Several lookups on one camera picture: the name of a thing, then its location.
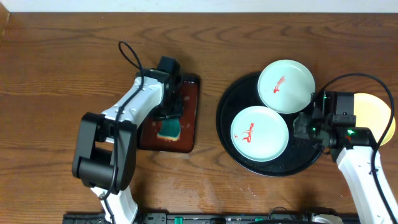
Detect round black tray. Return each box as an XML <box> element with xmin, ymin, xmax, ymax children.
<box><xmin>216</xmin><ymin>72</ymin><xmax>322</xmax><ymax>177</ymax></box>

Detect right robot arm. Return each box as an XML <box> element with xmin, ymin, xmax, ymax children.
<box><xmin>294</xmin><ymin>91</ymin><xmax>397</xmax><ymax>223</ymax></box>

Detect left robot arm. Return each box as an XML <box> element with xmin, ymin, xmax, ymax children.
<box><xmin>72</xmin><ymin>68</ymin><xmax>183</xmax><ymax>223</ymax></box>

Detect green yellow sponge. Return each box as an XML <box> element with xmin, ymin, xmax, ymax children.
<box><xmin>157</xmin><ymin>119</ymin><xmax>181</xmax><ymax>141</ymax></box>

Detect rectangular brown water tray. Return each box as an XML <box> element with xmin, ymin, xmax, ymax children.
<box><xmin>137</xmin><ymin>73</ymin><xmax>200</xmax><ymax>153</ymax></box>

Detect yellow plate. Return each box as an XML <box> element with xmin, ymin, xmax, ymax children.
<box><xmin>354</xmin><ymin>93</ymin><xmax>391</xmax><ymax>141</ymax></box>

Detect light green plate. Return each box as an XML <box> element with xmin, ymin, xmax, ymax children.
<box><xmin>230</xmin><ymin>106</ymin><xmax>289</xmax><ymax>162</ymax></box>
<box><xmin>257</xmin><ymin>59</ymin><xmax>315</xmax><ymax>114</ymax></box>

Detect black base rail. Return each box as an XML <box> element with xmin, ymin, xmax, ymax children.
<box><xmin>62</xmin><ymin>207</ymin><xmax>360</xmax><ymax>224</ymax></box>

